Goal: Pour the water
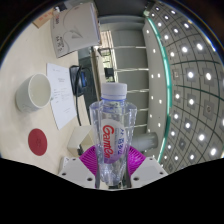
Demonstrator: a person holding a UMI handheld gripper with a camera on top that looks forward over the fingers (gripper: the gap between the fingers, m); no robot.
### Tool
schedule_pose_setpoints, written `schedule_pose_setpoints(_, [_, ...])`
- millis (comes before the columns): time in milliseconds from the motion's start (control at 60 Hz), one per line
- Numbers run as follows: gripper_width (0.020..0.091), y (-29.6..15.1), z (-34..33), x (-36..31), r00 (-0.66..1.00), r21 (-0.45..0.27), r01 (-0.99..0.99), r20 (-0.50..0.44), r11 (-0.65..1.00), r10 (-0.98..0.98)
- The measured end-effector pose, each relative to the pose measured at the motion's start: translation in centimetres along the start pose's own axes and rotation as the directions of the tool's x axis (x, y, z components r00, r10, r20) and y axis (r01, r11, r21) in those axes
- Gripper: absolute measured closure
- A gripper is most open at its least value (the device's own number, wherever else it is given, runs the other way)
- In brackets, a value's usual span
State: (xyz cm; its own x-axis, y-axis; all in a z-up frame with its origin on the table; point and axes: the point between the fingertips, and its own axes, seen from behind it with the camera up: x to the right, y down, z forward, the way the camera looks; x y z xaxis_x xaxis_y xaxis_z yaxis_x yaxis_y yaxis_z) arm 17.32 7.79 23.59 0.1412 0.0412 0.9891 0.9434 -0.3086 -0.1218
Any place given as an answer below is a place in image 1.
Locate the white cardboard paper box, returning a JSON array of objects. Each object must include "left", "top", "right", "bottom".
[{"left": 49, "top": 2, "right": 102, "bottom": 59}]

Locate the small black framed screen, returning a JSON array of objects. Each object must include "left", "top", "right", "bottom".
[{"left": 98, "top": 47, "right": 112, "bottom": 57}]

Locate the group of ceiling lights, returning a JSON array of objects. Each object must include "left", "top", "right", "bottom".
[{"left": 143, "top": 1, "right": 224, "bottom": 168}]

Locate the white ceramic mug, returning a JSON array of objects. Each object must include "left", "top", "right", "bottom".
[{"left": 14, "top": 73, "right": 54, "bottom": 114}]

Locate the black desk console unit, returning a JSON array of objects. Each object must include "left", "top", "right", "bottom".
[{"left": 68, "top": 64, "right": 92, "bottom": 98}]

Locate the long curved conference desk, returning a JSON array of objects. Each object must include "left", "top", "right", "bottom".
[{"left": 89, "top": 46, "right": 116, "bottom": 101}]

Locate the clear plastic water bottle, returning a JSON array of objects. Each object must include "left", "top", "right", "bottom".
[{"left": 88, "top": 82, "right": 138, "bottom": 187}]

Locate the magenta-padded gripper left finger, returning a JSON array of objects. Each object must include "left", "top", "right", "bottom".
[{"left": 57, "top": 146, "right": 98, "bottom": 189}]

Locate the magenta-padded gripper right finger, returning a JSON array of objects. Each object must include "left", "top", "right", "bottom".
[{"left": 126, "top": 145, "right": 169, "bottom": 189}]

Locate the white remote control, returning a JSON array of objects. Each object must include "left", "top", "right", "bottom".
[{"left": 59, "top": 156, "right": 70, "bottom": 174}]

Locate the white printed paper sheet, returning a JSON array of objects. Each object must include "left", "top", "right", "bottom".
[{"left": 46, "top": 62, "right": 78, "bottom": 131}]

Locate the flat round red coaster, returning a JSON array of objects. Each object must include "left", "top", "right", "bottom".
[{"left": 27, "top": 128, "right": 48, "bottom": 157}]

